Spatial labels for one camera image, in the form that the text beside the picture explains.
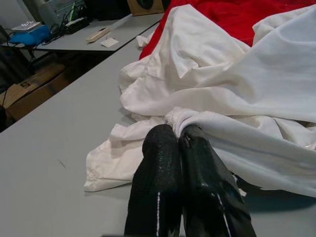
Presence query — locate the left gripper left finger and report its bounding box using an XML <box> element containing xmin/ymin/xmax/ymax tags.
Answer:
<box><xmin>124</xmin><ymin>124</ymin><xmax>184</xmax><ymax>237</ymax></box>

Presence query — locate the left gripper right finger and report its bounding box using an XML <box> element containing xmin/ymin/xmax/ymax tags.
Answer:
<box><xmin>178</xmin><ymin>125</ymin><xmax>257</xmax><ymax>237</ymax></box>

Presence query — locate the white T-shirt with dark letters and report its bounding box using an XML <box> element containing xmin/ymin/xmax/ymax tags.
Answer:
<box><xmin>83</xmin><ymin>4</ymin><xmax>316</xmax><ymax>198</ymax></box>

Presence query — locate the small white paper tag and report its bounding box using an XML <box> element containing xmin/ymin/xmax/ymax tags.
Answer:
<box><xmin>100</xmin><ymin>36</ymin><xmax>119</xmax><ymax>47</ymax></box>

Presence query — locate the brown cardboard box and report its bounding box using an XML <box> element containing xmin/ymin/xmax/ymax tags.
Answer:
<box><xmin>0</xmin><ymin>63</ymin><xmax>66</xmax><ymax>121</ymax></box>

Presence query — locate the white remote control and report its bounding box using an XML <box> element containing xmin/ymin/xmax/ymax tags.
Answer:
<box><xmin>85</xmin><ymin>27</ymin><xmax>109</xmax><ymax>43</ymax></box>

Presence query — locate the wooden speaker with black cone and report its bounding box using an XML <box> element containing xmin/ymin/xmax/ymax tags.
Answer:
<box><xmin>127</xmin><ymin>0</ymin><xmax>165</xmax><ymax>17</ymax></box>

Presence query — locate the black power strip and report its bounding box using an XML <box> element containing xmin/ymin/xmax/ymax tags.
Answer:
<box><xmin>65</xmin><ymin>18</ymin><xmax>89</xmax><ymax>34</ymax></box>

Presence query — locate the red garment with white print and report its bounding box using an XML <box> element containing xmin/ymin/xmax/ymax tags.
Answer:
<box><xmin>138</xmin><ymin>0</ymin><xmax>316</xmax><ymax>60</ymax></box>

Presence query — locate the blue plastic device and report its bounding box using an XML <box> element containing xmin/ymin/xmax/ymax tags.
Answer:
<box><xmin>9</xmin><ymin>24</ymin><xmax>51</xmax><ymax>46</ymax></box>

